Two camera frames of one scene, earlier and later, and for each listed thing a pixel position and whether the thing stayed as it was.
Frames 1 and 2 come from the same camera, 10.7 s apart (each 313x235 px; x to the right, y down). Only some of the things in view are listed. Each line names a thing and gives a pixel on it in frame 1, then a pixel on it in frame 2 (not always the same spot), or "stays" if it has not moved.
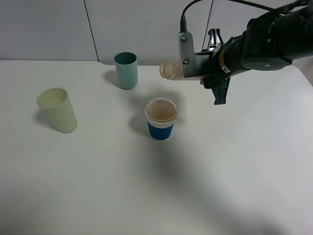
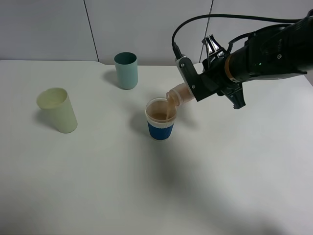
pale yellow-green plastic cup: x=55 y=102 stays
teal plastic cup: x=126 y=65 stays
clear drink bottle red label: x=173 y=70 → x=180 y=94
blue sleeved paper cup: x=161 y=114 stays
